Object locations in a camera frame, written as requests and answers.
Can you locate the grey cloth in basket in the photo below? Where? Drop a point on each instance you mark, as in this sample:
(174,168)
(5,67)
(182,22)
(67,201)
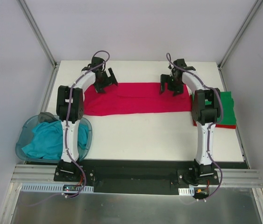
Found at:
(46,117)

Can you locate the aluminium frame post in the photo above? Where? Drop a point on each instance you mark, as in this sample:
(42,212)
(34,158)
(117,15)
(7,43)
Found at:
(36,30)
(241,31)

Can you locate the left white cable duct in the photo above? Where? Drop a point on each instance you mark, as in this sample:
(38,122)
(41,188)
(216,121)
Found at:
(55,188)

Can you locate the right aluminium frame post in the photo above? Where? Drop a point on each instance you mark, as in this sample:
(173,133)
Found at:
(241,31)

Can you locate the translucent blue plastic basket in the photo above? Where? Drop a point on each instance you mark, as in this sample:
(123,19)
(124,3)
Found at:
(26,137)

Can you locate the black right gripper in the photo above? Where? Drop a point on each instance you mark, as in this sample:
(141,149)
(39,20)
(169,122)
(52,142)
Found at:
(171,84)

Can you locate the folded red t shirt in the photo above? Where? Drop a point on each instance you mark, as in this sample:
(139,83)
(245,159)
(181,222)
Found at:
(229,119)

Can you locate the magenta t shirt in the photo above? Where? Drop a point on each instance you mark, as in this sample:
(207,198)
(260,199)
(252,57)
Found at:
(133,98)

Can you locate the white cable duct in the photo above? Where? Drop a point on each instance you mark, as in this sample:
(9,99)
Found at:
(55,188)
(186,191)

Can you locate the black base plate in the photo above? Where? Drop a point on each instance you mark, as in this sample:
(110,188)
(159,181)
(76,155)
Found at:
(137,177)

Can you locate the teal t shirt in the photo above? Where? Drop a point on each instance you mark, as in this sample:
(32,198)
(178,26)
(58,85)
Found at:
(47,142)

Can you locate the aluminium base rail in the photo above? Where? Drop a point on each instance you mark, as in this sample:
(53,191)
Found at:
(242,178)

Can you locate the folded green t shirt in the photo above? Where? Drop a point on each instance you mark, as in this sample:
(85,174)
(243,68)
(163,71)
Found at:
(212,106)

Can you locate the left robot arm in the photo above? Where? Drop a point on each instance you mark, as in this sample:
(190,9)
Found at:
(70,103)

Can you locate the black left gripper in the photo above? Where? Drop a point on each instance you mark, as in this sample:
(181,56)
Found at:
(105,82)

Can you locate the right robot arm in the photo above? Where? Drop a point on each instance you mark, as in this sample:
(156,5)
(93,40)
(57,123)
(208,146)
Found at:
(205,132)

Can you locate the left aluminium frame post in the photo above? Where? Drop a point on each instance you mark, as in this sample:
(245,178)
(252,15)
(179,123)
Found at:
(36,30)

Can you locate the right white cable duct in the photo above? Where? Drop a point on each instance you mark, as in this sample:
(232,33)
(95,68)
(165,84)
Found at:
(186,191)

